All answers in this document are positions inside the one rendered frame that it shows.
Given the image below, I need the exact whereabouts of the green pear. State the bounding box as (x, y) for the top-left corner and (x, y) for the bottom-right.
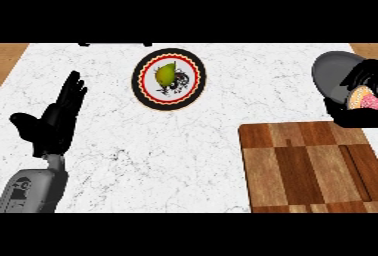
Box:
(155, 61), (179, 87)

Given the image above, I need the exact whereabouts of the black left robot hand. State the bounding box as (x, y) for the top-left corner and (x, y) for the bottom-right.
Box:
(9, 70), (89, 159)

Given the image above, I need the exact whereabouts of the dark grey pan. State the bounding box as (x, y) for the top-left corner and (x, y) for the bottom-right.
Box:
(311, 50), (368, 104)

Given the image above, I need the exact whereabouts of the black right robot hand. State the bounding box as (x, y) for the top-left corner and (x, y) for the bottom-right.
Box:
(322, 58), (378, 129)

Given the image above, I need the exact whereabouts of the black rimmed patterned plate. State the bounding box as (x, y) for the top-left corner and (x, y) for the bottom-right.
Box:
(130, 47), (209, 111)

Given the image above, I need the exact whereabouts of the pink frosted cupcake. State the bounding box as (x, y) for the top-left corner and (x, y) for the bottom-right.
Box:
(346, 85), (378, 111)

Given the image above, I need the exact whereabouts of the wooden cutting board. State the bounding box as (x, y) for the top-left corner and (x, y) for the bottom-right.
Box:
(238, 121), (378, 214)

